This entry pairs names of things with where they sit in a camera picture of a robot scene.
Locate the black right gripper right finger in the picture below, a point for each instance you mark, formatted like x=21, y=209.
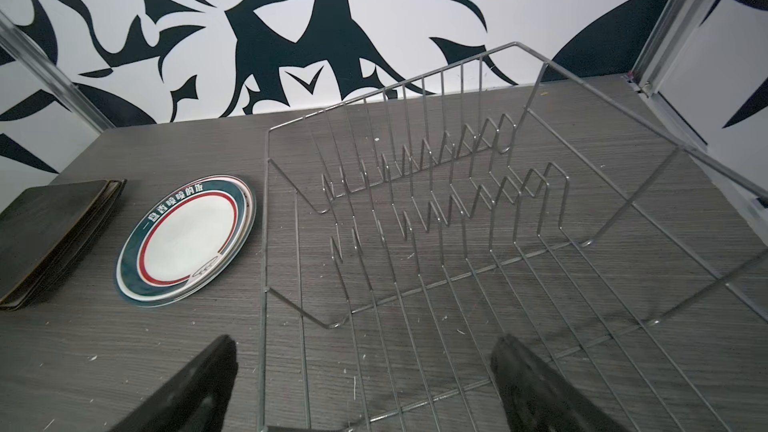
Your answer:
x=537, y=398

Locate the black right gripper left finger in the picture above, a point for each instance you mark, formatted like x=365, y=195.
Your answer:
x=194, y=399

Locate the round white plate green rim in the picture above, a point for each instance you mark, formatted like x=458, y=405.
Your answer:
x=185, y=241

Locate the black plate orange rim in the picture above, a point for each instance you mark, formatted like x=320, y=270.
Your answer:
x=44, y=233

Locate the wire metal dish rack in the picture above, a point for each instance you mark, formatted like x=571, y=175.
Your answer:
x=406, y=230

